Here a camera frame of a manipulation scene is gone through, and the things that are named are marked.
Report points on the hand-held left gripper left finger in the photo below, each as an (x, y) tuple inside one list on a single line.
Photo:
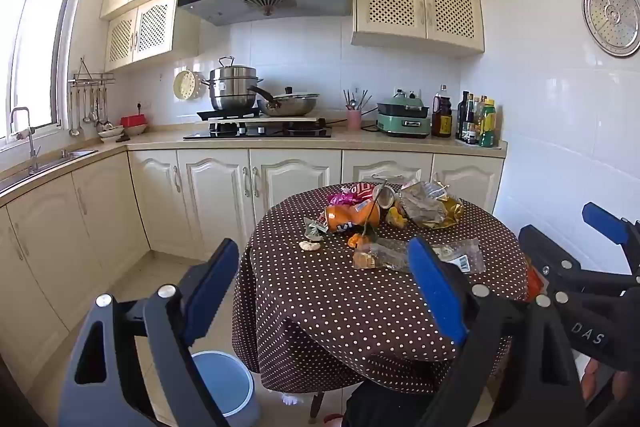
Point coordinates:
[(210, 292)]

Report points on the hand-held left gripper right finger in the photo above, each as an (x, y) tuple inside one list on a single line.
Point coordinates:
[(437, 292)]

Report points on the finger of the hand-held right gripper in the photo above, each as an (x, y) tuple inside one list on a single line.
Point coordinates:
[(605, 222), (542, 247)]

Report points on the clear plastic wrapper white label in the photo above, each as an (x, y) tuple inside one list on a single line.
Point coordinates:
[(460, 257)]

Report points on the clear packet with cake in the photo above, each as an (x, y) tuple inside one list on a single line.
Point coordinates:
[(380, 257)]

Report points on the clear and gold bag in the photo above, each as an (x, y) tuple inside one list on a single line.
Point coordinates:
[(425, 207)]

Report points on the yellow fruit peel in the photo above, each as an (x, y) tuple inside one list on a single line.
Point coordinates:
[(395, 217)]

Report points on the blue plastic bin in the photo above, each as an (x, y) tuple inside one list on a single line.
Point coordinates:
[(225, 382)]

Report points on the orange fruit peel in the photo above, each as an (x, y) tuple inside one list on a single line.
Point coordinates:
[(359, 242)]

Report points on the metal can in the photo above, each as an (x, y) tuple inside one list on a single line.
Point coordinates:
[(384, 198)]

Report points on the pale nut shell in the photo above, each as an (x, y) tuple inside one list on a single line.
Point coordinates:
[(309, 246)]

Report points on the orange snack bag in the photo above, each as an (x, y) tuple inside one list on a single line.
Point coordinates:
[(347, 217)]

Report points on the small green white wrapper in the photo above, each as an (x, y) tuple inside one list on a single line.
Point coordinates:
[(315, 228)]

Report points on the red snack bag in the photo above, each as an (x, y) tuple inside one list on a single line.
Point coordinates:
[(362, 192)]

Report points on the magenta foil wrapper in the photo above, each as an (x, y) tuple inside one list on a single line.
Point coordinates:
[(340, 197)]

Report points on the person's right hand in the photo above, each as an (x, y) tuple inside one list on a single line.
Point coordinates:
[(592, 374)]

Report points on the cream lower kitchen cabinets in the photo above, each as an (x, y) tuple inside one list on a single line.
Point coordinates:
[(210, 202)]

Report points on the black pants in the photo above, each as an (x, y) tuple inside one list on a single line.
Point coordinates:
[(385, 407)]

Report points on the green plastic bottle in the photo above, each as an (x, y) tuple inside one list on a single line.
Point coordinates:
[(487, 127)]

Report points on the dark glass bottle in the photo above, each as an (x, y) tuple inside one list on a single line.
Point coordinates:
[(463, 117), (471, 127)]

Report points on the dark wooden table leg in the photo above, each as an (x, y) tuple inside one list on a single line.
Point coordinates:
[(316, 404)]

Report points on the large soy sauce bottle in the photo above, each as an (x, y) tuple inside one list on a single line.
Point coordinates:
[(441, 117)]

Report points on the black gas stove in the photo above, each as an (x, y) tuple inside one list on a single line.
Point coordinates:
[(260, 133)]

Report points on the beige kitchen countertop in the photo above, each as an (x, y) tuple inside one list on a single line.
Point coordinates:
[(360, 143)]

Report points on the green electric cooker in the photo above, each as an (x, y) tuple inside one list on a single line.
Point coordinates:
[(402, 122)]

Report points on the stack of white bowls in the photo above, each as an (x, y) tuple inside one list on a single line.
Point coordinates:
[(111, 134)]

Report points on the red plastic box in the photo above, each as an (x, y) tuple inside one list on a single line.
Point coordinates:
[(132, 122)]

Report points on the pink utensil holder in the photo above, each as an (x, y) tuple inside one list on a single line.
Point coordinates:
[(353, 119)]

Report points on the steel kitchen sink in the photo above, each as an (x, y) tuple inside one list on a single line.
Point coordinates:
[(60, 157)]

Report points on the steel wok with glass lid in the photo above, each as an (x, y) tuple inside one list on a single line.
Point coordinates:
[(292, 106)]

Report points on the steel steamer pot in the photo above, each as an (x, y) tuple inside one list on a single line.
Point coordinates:
[(232, 89)]

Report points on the round yellow perforated strainer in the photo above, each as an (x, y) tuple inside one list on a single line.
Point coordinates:
[(184, 86)]

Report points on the bundle of chopsticks and spoons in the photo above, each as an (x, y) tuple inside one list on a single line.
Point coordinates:
[(352, 99)]

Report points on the set of hanging kitchen utensils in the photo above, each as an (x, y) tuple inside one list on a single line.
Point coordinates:
[(86, 107)]

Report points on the steel kitchen faucet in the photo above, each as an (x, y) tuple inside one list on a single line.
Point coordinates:
[(31, 142)]

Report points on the small cream lattice door cabinet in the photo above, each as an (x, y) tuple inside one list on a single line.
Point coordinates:
[(152, 24)]

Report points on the large cream lattice door cabinet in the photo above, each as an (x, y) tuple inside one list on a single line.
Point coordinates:
[(390, 2)]

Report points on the sliding window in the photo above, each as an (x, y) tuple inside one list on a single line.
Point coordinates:
[(35, 47)]

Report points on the white wall socket with plug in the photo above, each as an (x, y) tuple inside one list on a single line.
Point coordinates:
[(142, 107)]

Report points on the white wall socket behind cooker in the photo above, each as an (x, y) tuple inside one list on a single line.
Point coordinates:
[(400, 92)]

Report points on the steel wall utensil rack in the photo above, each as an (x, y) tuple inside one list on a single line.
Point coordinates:
[(92, 79)]

